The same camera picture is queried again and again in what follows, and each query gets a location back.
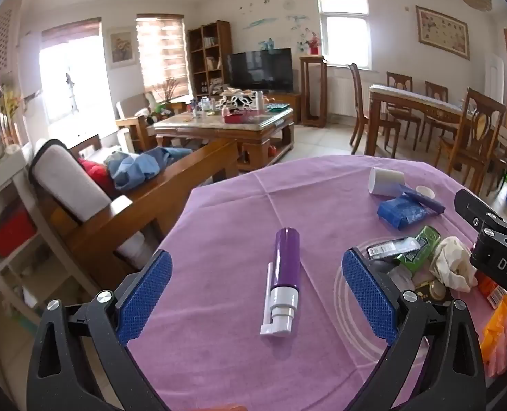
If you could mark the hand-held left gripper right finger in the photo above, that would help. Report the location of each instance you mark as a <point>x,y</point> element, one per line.
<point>369,295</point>

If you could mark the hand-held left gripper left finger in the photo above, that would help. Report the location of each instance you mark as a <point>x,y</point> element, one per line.
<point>146,295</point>

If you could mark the black container with clear lid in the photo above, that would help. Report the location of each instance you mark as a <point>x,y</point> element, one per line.
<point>401,276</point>

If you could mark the black packet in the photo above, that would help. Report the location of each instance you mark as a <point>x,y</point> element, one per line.
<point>390,248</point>

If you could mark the purple spray bottle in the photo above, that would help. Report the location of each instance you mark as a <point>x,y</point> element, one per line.
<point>285,261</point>

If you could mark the orange barcode packet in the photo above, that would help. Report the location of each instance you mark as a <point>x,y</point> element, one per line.
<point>491,291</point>

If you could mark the purple tube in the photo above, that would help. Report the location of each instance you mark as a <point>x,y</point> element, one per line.
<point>424,202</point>

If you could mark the crumpled white tissue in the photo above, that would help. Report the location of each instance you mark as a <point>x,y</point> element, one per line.
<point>450,261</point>

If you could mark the white round lid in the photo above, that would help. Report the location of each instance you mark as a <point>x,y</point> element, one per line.
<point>424,190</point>

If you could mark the orange plastic wrapper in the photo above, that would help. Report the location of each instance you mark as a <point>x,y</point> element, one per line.
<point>499,325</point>

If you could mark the green snack packet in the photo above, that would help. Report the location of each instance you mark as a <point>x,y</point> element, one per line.
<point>424,244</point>

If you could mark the gold tin can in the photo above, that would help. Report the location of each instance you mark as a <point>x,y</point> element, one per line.
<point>435,291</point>

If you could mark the blue tissue packet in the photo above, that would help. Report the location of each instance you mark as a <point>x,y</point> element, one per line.
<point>401,212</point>

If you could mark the white paper cup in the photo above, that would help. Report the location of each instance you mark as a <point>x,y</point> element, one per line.
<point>386,181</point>

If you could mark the wooden sofa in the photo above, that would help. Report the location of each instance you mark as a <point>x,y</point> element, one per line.
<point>159,197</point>

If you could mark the wooden dining table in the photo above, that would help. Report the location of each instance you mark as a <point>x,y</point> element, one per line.
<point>412,100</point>

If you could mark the purple tablecloth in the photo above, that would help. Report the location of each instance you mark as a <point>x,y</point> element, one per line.
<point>236,205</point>

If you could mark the blue clothes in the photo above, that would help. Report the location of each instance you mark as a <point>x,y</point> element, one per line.
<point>138,167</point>

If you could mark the red cushion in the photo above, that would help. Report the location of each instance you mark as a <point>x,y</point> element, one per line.
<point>97,175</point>

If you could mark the grey back cushion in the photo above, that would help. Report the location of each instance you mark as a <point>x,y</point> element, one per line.
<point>69,175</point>

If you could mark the red storage box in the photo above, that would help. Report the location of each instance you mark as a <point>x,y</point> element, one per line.
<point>13,233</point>

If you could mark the white shelf unit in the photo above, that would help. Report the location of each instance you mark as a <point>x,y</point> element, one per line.
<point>18,188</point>

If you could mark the white radiator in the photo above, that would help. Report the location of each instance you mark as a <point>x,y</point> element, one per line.
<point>343,94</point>

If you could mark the large framed picture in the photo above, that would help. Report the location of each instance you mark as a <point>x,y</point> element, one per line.
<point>442,32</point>

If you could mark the wooden coffee table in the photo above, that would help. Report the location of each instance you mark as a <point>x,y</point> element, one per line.
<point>223,130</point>

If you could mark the wooden armchair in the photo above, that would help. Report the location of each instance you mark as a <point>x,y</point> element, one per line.
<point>133,111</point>

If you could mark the green tray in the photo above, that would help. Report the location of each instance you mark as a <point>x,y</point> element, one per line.
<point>278,108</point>

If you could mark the wooden television stand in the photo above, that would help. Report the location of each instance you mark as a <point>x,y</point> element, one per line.
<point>285,97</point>

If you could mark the white framed window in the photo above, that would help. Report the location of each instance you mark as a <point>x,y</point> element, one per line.
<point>343,34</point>

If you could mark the white patterned ornament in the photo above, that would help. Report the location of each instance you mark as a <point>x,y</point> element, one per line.
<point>238,98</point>

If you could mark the white bottle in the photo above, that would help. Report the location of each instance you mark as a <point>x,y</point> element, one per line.
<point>260,102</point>

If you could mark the red flower pot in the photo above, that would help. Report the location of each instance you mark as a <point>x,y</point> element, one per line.
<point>313,47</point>

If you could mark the striped window blind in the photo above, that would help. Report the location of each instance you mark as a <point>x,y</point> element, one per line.
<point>161,51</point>

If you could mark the wooden bookshelf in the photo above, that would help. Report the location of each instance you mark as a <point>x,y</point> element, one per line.
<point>208,55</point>

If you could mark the flower framed picture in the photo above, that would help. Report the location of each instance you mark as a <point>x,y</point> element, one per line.
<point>122,48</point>

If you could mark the black television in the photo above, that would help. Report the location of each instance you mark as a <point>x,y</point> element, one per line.
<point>260,70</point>

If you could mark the wooden pedestal stand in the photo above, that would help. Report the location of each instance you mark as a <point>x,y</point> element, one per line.
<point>313,90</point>

